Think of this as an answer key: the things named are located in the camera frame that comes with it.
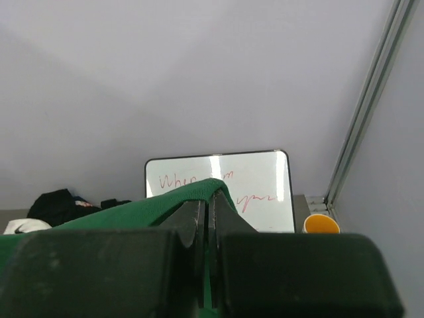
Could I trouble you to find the white t-shirt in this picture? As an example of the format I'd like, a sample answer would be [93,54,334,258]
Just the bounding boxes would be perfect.
[3,218,52,235]

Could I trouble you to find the black t-shirt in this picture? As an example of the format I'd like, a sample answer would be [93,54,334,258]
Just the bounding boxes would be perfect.
[27,189,131,227]

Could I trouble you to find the green t-shirt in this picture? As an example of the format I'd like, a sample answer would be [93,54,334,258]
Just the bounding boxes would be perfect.
[1,179,237,317]

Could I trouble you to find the white mug orange inside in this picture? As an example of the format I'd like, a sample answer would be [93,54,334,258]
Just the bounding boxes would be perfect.
[302,214,341,234]

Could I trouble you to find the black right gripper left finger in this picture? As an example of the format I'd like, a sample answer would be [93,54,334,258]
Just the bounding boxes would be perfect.
[1,201,205,317]

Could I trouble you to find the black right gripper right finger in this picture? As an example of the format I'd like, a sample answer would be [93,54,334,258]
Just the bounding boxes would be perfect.
[208,191,404,317]

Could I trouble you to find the white dry-erase board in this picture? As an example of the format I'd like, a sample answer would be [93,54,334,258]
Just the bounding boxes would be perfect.
[144,150,295,233]

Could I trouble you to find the aluminium rail right side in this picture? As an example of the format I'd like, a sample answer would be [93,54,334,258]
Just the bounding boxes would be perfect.
[305,196,331,215]

